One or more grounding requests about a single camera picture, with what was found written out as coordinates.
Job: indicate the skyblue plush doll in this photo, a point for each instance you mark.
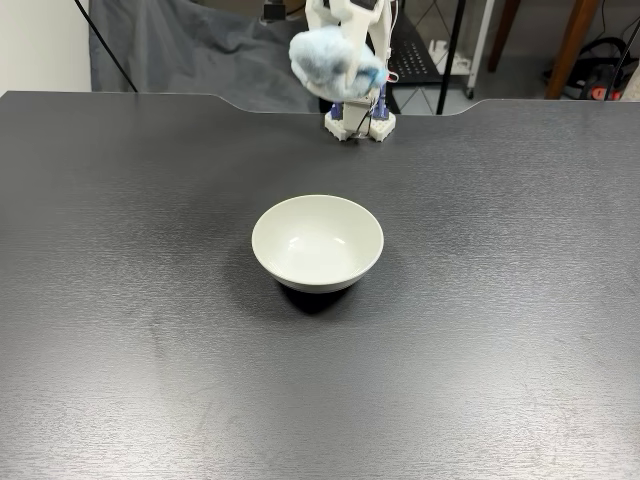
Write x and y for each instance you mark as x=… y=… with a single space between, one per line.
x=325 y=65

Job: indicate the white bowl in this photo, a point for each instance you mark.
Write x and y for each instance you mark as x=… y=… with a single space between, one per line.
x=317 y=245

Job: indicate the black perforated metal shelf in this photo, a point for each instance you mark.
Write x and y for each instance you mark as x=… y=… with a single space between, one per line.
x=417 y=55

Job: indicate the blue clamp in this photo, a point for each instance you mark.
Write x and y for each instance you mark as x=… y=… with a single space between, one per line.
x=338 y=110
x=383 y=105

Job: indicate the black metal pole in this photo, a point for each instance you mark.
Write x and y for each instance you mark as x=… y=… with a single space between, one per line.
x=447 y=60

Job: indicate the grey cloth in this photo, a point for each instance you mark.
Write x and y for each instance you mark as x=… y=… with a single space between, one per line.
x=200 y=65

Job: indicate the thin brown wooden leg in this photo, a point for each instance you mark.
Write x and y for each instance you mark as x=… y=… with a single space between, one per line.
x=502 y=35

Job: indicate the thick brown wooden leg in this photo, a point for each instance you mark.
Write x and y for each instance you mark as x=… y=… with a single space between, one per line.
x=570 y=55

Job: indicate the black tripod leg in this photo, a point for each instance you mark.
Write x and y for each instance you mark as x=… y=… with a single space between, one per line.
x=107 y=47
x=622 y=70

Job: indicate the black vacuum cleaner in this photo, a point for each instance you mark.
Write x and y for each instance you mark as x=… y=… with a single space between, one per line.
x=600 y=65

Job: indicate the white cart frame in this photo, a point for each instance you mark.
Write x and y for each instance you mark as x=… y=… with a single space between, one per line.
x=482 y=40

